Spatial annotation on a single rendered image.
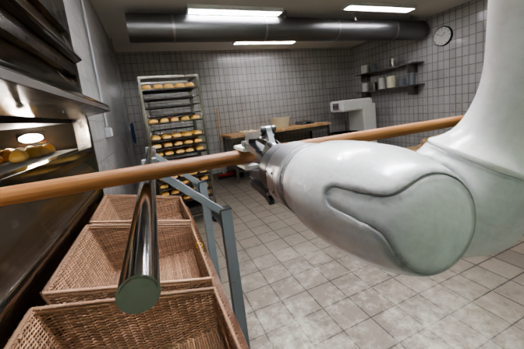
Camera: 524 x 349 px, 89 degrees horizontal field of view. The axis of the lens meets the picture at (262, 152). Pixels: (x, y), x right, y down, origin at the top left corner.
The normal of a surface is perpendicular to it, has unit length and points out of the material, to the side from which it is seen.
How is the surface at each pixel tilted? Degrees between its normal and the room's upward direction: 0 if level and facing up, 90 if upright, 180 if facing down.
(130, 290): 90
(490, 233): 101
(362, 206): 69
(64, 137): 90
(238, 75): 90
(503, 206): 94
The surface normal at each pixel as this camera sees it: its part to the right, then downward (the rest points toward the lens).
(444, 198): 0.26, -0.20
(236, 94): 0.38, 0.10
